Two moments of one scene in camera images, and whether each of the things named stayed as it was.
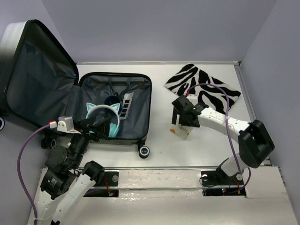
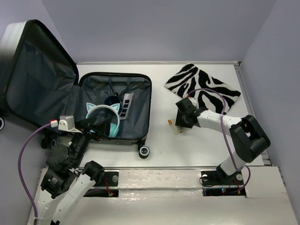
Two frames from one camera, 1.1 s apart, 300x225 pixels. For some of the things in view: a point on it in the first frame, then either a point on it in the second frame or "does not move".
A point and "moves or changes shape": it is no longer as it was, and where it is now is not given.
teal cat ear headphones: x=113 y=129 does not move
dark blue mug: x=111 y=100 does not move
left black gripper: x=85 y=125 does not move
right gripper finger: x=175 y=112 -> x=180 y=118
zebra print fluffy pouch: x=206 y=89 does not move
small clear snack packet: x=183 y=131 moves or changes shape
